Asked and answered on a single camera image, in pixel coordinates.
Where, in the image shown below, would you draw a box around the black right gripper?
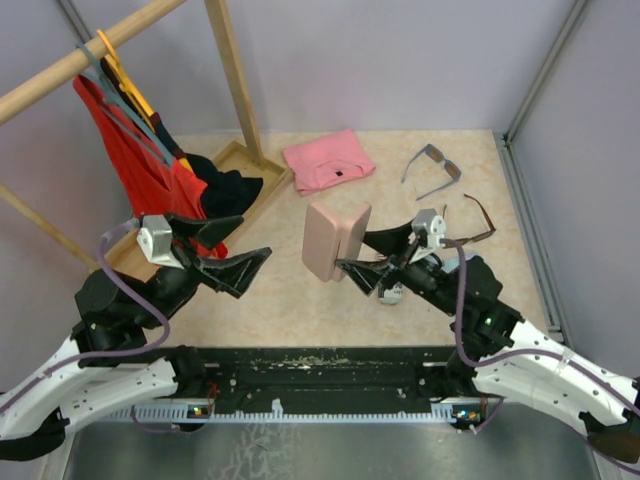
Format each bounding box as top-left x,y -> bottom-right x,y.
337,219 -> 463,317

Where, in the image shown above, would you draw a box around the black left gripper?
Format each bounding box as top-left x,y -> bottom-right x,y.
135,211 -> 274,329

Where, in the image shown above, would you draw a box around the pink glasses case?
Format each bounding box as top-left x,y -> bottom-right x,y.
302,201 -> 372,282

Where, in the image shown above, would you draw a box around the light blue cleaning cloth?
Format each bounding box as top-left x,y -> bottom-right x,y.
442,256 -> 466,273

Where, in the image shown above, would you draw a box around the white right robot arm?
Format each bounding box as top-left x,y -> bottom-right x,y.
335,224 -> 639,473

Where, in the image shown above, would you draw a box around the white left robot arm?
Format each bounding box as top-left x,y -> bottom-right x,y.
1,213 -> 272,462

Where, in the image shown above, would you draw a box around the tortoiseshell brown sunglasses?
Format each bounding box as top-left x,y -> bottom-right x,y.
447,193 -> 497,245

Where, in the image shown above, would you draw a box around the flag newspaper print glasses case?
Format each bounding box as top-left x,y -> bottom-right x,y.
377,282 -> 404,306

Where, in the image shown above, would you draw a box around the dark navy garment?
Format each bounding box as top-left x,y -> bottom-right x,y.
152,108 -> 264,217

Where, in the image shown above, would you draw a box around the red hanging shirt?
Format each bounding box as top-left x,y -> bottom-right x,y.
72,73 -> 229,261

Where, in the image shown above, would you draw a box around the wooden clothes rack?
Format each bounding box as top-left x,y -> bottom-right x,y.
0,0 -> 295,281

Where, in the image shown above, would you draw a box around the folded pink shirt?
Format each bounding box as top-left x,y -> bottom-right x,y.
283,129 -> 376,197

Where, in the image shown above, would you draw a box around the yellow hanger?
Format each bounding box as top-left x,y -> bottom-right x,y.
96,29 -> 193,172

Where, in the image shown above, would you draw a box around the grey blue hanger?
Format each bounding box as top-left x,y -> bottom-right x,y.
76,42 -> 174,169

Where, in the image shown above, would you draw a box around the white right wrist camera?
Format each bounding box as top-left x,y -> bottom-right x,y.
411,209 -> 446,250

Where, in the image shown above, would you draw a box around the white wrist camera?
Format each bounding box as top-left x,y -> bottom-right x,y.
411,209 -> 446,250
136,215 -> 180,268

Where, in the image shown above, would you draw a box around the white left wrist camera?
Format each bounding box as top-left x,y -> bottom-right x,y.
136,215 -> 180,268

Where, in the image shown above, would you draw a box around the grey blue frame sunglasses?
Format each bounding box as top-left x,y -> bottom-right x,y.
400,143 -> 463,201

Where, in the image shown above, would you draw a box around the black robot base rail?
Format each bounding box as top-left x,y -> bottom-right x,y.
110,346 -> 497,433

